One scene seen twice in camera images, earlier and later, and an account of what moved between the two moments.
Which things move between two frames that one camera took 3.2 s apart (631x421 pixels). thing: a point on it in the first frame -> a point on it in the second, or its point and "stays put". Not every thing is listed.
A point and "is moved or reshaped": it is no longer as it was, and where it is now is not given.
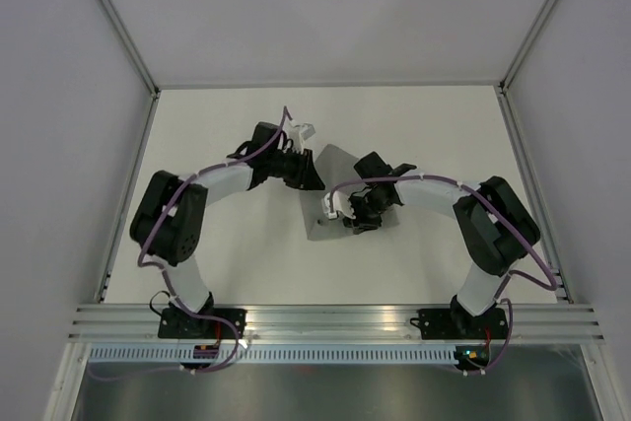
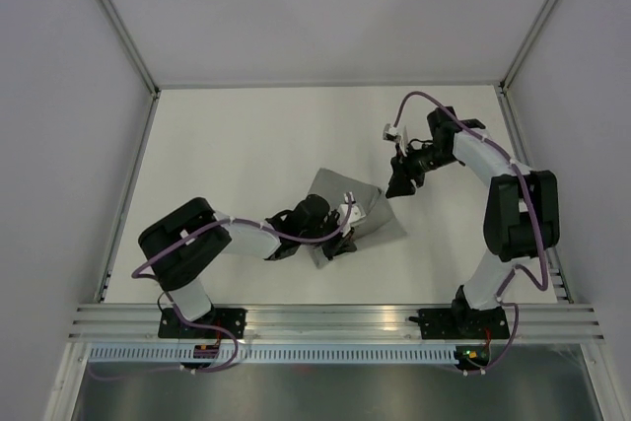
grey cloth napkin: x=334 y=167 is moved or reshaped
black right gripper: x=359 y=224 -> x=401 y=173
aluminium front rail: x=367 y=326 stays put
